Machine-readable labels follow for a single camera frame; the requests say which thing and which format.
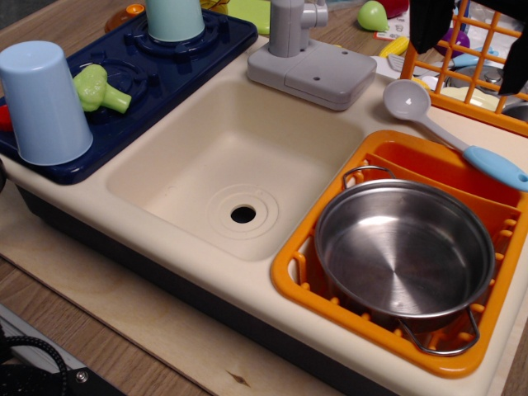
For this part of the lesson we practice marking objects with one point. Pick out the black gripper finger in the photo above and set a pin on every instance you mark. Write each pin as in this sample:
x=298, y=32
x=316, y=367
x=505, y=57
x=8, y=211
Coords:
x=515, y=68
x=429, y=21

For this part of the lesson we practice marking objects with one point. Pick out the stainless steel pan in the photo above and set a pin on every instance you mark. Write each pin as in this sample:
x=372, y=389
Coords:
x=407, y=252

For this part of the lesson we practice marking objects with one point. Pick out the steel pot lid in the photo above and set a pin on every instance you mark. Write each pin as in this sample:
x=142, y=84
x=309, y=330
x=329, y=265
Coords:
x=488, y=74

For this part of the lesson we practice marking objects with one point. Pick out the purple toy eggplant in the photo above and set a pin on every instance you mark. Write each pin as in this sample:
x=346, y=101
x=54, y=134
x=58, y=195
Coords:
x=461, y=40

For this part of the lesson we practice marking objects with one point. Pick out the yellow toy corn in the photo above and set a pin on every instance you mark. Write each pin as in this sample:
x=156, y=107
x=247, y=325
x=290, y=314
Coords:
x=397, y=47

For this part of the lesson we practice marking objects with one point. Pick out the green toy pear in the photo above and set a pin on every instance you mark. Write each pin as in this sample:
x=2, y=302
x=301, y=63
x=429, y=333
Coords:
x=373, y=17

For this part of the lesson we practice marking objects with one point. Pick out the grey toy faucet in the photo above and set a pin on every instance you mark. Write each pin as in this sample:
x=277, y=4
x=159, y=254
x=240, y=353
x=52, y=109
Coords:
x=293, y=63

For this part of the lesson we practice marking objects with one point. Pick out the light green cutting board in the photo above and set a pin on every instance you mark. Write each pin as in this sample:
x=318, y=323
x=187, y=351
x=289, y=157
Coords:
x=255, y=11

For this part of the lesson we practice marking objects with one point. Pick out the mint green plastic cup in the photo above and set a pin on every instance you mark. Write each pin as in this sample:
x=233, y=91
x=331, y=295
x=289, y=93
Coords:
x=174, y=20

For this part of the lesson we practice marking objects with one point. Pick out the navy blue toy stove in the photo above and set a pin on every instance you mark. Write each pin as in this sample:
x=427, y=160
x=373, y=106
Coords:
x=157, y=75

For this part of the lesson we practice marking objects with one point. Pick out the orange dish rack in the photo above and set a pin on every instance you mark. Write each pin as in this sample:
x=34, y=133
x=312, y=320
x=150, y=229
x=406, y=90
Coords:
x=458, y=348

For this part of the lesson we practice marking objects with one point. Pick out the orange toy lid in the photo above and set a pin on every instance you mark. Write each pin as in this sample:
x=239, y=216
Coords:
x=119, y=18

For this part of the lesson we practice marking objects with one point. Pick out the cream toy sink unit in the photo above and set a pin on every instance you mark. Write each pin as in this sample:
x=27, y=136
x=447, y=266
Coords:
x=217, y=187

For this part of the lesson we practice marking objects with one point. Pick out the green toy broccoli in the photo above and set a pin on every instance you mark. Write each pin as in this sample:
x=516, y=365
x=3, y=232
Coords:
x=94, y=91

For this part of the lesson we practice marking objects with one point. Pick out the light blue plastic cup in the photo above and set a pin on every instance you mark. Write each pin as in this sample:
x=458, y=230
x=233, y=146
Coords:
x=48, y=120

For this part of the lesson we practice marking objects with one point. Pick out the red toy piece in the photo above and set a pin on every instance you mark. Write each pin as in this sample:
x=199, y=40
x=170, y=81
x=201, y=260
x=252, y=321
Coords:
x=5, y=119

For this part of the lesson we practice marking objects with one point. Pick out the orange wire basket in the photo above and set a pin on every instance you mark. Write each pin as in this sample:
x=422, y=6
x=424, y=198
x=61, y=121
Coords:
x=492, y=27

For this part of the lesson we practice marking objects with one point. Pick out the grey spoon with blue handle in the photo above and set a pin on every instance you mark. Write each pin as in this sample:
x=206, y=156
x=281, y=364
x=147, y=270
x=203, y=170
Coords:
x=407, y=100

